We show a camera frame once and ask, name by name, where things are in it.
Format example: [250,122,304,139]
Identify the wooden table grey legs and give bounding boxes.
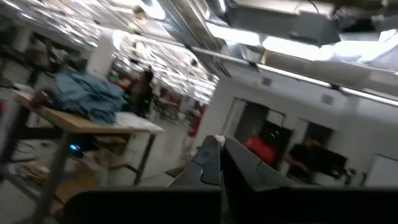
[0,88,165,224]

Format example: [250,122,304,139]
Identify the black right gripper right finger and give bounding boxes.
[222,136,398,224]

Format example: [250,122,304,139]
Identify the person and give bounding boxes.
[284,138,326,184]
[128,68,155,118]

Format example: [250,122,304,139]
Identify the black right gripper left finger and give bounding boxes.
[62,135,222,224]

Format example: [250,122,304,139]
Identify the blue cloth pile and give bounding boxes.
[49,68,131,124]

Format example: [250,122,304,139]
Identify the red box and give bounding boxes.
[243,135,278,166]

